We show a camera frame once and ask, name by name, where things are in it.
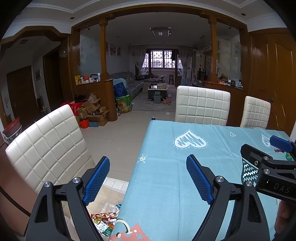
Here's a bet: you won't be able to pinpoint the blue printed tablecloth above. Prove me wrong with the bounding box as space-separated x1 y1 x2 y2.
109 120 296 241

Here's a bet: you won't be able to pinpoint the person's right hand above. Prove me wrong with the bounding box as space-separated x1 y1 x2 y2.
275 200 290 234

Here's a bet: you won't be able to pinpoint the red bag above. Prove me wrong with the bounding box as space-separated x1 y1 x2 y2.
60 101 85 116

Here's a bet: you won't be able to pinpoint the barred window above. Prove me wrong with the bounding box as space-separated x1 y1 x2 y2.
144 49 178 69

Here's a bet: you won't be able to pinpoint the coffee table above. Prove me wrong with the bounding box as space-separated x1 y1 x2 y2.
147 82 169 100

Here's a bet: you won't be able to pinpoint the patterned curtain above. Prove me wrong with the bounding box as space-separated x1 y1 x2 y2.
129 45 148 76
178 45 189 77

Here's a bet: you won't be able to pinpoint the brown wooden door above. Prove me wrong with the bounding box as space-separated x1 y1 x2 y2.
248 28 295 135

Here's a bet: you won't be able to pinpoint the white quilted dining chair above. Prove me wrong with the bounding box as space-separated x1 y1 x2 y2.
240 96 271 129
175 85 231 127
5 104 96 195

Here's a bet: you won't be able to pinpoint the trash bin with wrappers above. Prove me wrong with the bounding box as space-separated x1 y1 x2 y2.
87 201 123 239

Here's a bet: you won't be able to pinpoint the grey sofa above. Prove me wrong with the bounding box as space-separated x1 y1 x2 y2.
109 71 145 98

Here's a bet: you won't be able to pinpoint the red basin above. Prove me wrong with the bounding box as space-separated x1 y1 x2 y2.
2 117 21 137

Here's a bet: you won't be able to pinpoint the colourful printed bag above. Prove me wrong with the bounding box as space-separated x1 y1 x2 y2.
116 95 133 114

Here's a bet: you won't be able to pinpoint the ceiling light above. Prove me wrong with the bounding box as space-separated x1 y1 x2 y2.
149 27 173 37

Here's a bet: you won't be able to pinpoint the dark wooden door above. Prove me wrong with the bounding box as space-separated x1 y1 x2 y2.
43 47 66 112
6 65 38 118

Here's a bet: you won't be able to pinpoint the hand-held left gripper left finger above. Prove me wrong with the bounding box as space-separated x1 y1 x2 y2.
24 156 110 241

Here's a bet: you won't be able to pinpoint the white air conditioner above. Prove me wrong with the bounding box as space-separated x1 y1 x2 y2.
185 56 193 79

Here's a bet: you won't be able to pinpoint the brown blurred object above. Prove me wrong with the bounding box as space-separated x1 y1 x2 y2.
0 179 36 237

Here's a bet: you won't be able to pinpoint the pile of cardboard boxes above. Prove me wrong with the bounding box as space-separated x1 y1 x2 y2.
75 93 110 127

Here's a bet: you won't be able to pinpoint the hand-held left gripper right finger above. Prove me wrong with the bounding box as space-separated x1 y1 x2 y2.
186 154 271 241

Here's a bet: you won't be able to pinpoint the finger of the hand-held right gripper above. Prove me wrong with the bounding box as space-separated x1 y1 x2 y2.
270 136 296 153
240 144 296 173

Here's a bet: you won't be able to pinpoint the wall art panels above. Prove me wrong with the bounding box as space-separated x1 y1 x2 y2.
106 42 122 56

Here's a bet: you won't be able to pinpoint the white bucket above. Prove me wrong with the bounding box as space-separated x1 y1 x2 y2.
3 125 22 146

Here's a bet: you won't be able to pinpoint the blue bag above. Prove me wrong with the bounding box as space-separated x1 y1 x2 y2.
113 78 128 97

